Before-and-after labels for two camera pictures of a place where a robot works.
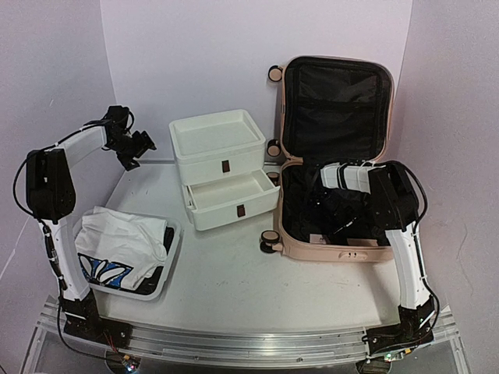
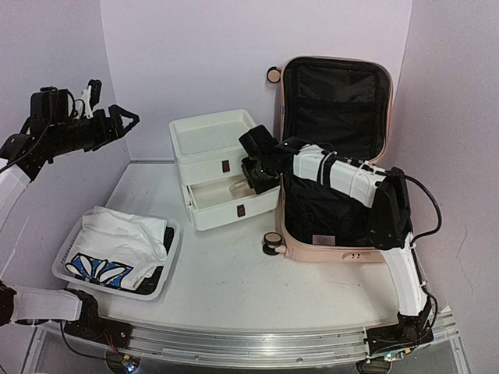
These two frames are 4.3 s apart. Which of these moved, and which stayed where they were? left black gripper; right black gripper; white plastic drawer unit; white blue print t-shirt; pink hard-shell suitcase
Moved: right black gripper; left black gripper
Stayed: white blue print t-shirt; white plastic drawer unit; pink hard-shell suitcase
